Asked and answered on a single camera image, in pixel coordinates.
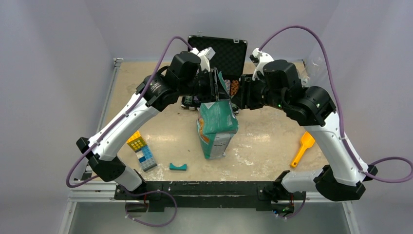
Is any clear glass jar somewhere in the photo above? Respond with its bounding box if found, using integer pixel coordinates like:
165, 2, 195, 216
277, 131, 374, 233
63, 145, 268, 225
300, 57, 324, 87

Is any teal curved block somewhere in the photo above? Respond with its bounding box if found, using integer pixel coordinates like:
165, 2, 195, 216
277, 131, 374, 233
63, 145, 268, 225
169, 163, 188, 171

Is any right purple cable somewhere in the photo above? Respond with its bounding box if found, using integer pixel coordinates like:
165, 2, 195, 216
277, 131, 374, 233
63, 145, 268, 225
258, 25, 413, 184

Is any yellow plastic scoop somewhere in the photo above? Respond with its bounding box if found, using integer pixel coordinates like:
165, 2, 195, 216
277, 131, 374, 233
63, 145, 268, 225
290, 132, 316, 168

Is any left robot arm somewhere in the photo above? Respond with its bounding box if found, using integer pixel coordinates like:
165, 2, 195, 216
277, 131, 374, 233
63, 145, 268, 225
77, 47, 220, 199

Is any green pet food bag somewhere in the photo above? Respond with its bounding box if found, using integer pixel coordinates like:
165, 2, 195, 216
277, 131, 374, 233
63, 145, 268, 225
197, 72, 238, 160

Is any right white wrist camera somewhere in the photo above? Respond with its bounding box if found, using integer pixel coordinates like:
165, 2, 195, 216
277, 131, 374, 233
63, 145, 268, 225
249, 48, 274, 81

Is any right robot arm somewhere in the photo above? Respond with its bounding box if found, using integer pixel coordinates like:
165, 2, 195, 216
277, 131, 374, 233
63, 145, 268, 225
233, 59, 378, 202

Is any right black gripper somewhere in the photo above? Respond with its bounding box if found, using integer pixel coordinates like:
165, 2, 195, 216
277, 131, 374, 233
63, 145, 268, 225
231, 72, 287, 111

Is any black poker chip case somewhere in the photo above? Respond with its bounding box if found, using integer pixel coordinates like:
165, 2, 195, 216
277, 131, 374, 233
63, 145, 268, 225
166, 36, 247, 114

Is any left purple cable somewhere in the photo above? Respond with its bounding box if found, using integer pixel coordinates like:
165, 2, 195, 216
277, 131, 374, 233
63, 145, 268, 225
66, 35, 194, 189

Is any aluminium frame rail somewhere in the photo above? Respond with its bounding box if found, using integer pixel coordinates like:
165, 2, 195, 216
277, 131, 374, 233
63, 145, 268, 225
58, 57, 362, 234

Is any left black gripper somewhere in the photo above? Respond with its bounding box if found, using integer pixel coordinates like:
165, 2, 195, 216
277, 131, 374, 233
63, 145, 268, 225
178, 67, 231, 103

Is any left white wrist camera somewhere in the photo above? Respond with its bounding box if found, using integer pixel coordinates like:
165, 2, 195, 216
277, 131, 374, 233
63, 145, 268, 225
190, 47, 215, 72

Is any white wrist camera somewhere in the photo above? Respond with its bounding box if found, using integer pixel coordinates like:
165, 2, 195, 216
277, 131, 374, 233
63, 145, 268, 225
190, 47, 215, 72
249, 48, 274, 81

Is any toy brick block stack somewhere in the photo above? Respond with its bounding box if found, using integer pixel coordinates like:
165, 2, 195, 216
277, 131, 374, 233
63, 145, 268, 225
126, 131, 157, 172

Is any purple cable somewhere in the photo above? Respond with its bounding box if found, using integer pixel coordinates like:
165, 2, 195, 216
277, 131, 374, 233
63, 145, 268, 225
66, 35, 194, 189
258, 25, 413, 184

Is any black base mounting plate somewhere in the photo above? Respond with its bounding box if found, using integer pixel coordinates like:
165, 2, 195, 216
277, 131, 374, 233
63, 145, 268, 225
114, 181, 305, 212

